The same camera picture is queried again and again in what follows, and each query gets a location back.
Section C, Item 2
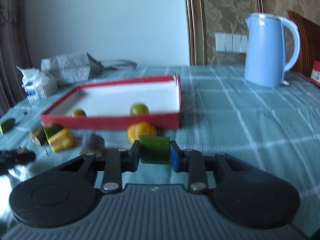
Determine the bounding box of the yellow fruit piece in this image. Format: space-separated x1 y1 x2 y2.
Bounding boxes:
47 128 75 153
127 122 157 145

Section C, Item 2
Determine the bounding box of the red cardboard box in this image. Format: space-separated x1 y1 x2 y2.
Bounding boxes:
40 74 182 130

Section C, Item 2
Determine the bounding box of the large green tomato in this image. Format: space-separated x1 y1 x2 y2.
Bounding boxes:
130 102 150 117

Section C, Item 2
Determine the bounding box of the white wall switch panel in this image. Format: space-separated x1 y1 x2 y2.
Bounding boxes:
215 32 248 53

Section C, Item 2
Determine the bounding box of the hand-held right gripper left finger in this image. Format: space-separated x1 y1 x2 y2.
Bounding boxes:
59 140 142 193

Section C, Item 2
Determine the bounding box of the small brown pear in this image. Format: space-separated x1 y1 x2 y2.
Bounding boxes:
29 126 47 146

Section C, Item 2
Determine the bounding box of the light blue electric kettle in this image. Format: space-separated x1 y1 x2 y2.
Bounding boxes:
244 13 300 88

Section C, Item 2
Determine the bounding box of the small green tomato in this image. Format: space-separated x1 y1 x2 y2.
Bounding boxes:
71 108 87 118

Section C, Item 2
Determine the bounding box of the wooden wall trim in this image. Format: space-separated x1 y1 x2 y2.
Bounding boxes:
182 0 208 65

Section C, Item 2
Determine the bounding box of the long green cucumber half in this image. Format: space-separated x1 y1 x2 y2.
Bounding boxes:
0 118 16 134

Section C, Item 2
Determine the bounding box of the brown curtain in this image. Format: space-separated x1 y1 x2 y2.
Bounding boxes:
0 0 30 117

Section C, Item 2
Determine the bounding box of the grey patterned gift bag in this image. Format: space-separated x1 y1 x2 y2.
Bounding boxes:
41 52 138 84

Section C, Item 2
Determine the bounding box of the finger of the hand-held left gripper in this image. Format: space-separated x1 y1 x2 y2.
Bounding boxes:
0 148 36 167

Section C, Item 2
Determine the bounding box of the green cucumber piece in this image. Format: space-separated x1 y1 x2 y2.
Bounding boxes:
139 135 171 165
44 123 63 140

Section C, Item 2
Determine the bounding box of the white tissue pack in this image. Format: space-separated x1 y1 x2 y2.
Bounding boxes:
16 66 58 103

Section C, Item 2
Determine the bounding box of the dark cylinder with yellow cut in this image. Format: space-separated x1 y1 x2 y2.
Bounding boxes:
79 133 105 157

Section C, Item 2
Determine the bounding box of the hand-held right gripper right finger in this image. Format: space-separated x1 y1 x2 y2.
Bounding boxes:
170 141 253 193

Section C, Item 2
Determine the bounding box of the small red carton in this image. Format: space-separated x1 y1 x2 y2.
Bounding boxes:
310 60 320 87

